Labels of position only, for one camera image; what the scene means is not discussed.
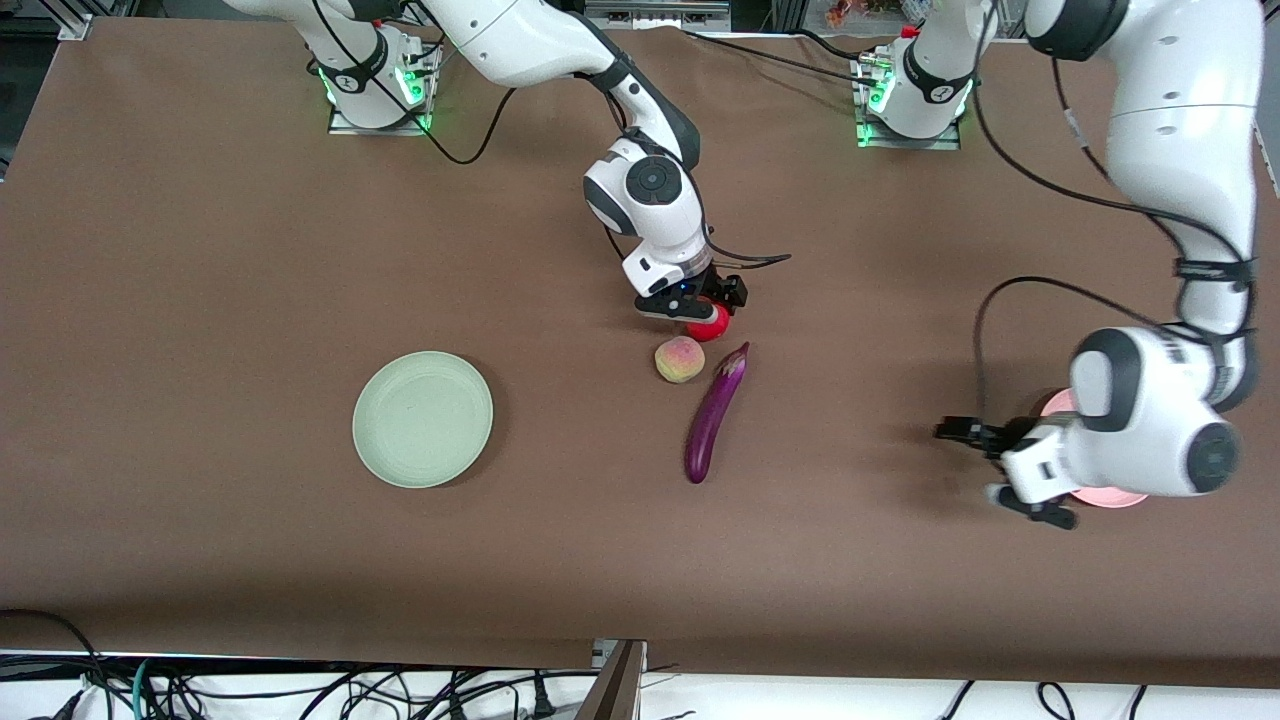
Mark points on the metal table corner bracket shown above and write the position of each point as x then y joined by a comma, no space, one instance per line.
75,28

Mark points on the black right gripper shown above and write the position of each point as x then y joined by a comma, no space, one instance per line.
722,288

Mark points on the long purple eggplant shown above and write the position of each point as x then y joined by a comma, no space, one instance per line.
712,420

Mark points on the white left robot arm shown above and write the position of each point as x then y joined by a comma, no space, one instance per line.
1180,120

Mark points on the brown table cover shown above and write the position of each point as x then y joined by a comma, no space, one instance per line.
300,250

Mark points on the red pomegranate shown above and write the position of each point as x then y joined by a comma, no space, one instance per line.
712,328

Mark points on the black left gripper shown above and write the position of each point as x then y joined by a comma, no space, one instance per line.
1003,437

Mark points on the yellow pink peach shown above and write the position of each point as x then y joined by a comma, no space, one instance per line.
680,361

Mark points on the pink round plate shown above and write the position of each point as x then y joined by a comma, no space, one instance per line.
1110,500

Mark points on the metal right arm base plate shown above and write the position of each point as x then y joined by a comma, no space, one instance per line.
345,128

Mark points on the pale green round plate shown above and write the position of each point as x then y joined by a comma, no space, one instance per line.
422,420

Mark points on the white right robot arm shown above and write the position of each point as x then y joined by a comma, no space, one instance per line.
520,40

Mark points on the aluminium profile post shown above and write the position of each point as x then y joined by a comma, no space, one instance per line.
615,690

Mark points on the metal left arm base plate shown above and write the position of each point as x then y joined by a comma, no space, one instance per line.
905,144

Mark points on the colourful background clutter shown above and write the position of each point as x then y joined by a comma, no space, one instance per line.
870,12

